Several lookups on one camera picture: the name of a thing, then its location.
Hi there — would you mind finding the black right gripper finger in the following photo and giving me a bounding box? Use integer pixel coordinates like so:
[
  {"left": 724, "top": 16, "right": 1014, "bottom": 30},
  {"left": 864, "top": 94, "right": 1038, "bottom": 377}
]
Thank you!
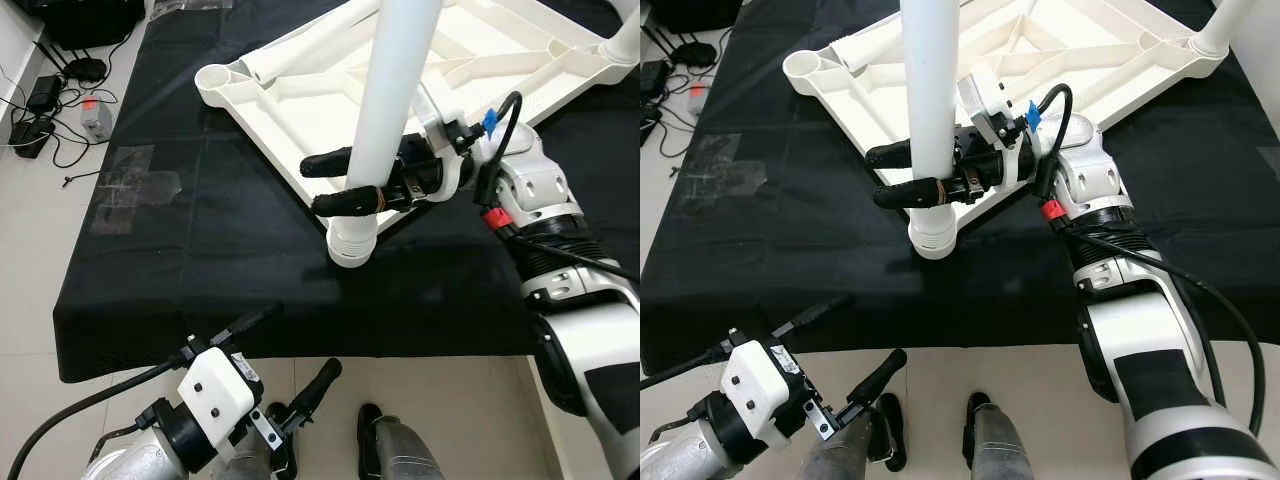
[
  {"left": 865, "top": 140, "right": 913, "bottom": 169},
  {"left": 873, "top": 180, "right": 951, "bottom": 211},
  {"left": 312, "top": 188, "right": 388, "bottom": 218},
  {"left": 300, "top": 148, "right": 353, "bottom": 179}
]

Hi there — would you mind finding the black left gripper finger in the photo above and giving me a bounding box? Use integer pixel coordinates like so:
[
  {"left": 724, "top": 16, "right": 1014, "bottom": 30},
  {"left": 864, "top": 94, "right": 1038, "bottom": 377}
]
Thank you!
[
  {"left": 222, "top": 303, "right": 285, "bottom": 347},
  {"left": 288, "top": 358, "right": 344, "bottom": 429},
  {"left": 843, "top": 348, "right": 909, "bottom": 426},
  {"left": 770, "top": 295, "right": 854, "bottom": 341}
]

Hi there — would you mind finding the black cloth cover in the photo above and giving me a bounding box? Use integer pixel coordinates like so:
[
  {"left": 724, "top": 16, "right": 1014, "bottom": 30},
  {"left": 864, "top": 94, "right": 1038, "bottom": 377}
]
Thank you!
[
  {"left": 640, "top": 0, "right": 1280, "bottom": 376},
  {"left": 55, "top": 0, "right": 641, "bottom": 384}
]

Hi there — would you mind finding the white plastic table top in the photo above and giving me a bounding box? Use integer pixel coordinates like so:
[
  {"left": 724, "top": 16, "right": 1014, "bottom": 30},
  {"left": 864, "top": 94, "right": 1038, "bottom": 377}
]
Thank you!
[
  {"left": 195, "top": 0, "right": 641, "bottom": 269},
  {"left": 782, "top": 0, "right": 1233, "bottom": 261}
]

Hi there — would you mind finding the grey robot right foot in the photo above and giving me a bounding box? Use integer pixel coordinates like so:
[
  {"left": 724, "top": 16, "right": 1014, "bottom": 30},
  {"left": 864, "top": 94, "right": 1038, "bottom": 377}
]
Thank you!
[
  {"left": 358, "top": 403, "right": 446, "bottom": 480},
  {"left": 962, "top": 392, "right": 1036, "bottom": 480}
]

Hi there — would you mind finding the clear tape patch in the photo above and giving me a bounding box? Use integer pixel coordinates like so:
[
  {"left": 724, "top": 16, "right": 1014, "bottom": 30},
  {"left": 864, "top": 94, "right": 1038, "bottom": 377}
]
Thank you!
[
  {"left": 92, "top": 145, "right": 183, "bottom": 236},
  {"left": 675, "top": 135, "right": 769, "bottom": 216}
]

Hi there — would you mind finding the clear plastic wrapper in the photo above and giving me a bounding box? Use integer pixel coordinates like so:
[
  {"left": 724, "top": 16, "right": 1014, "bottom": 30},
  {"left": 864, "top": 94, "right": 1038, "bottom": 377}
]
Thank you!
[{"left": 150, "top": 0, "right": 233, "bottom": 19}]

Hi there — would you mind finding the black power strip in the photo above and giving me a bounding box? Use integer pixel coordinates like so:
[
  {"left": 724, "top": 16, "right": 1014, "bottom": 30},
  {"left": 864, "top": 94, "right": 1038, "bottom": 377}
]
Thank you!
[{"left": 8, "top": 118, "right": 56, "bottom": 159}]

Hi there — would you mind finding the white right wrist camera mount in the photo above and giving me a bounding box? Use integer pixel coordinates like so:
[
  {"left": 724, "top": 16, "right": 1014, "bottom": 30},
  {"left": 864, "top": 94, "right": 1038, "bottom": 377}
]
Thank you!
[
  {"left": 957, "top": 68, "right": 1038, "bottom": 188},
  {"left": 413, "top": 83, "right": 493, "bottom": 201}
]

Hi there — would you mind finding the black floor cable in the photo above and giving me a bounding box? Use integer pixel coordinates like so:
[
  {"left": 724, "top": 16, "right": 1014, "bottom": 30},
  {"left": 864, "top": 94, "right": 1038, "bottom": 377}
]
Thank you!
[
  {"left": 0, "top": 40, "right": 121, "bottom": 191},
  {"left": 640, "top": 30, "right": 701, "bottom": 181}
]

